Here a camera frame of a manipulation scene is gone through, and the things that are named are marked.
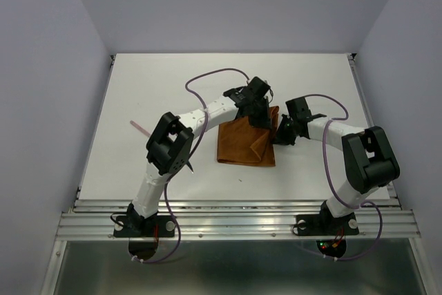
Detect orange brown cloth napkin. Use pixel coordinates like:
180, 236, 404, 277
216, 106, 279, 167

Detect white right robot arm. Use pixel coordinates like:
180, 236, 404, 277
273, 94, 401, 233

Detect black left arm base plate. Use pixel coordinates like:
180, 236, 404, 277
110, 214, 176, 238

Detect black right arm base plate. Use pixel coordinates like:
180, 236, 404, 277
291, 213, 359, 237

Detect pink handled fork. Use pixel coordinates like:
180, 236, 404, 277
130, 120, 151, 137

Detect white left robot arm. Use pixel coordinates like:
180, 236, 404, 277
122, 77, 271, 236

